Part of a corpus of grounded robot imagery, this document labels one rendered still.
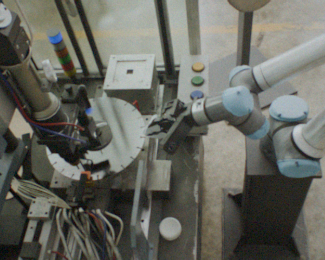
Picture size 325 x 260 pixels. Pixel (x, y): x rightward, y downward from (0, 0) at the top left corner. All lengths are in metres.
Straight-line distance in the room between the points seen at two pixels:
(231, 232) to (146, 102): 0.89
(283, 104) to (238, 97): 0.34
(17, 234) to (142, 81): 0.68
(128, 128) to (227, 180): 1.06
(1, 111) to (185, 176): 0.75
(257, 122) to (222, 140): 1.32
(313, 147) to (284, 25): 1.98
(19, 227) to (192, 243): 0.56
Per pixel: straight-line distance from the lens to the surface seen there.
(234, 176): 2.28
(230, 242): 2.11
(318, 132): 1.17
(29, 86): 0.89
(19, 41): 0.82
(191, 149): 1.48
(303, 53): 1.13
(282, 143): 1.26
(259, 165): 1.45
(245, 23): 2.30
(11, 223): 1.42
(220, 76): 2.69
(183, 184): 1.41
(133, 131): 1.31
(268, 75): 1.15
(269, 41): 2.97
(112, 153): 1.27
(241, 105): 1.00
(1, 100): 0.88
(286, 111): 1.30
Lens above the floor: 1.99
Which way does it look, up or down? 54 degrees down
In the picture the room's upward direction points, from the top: 12 degrees counter-clockwise
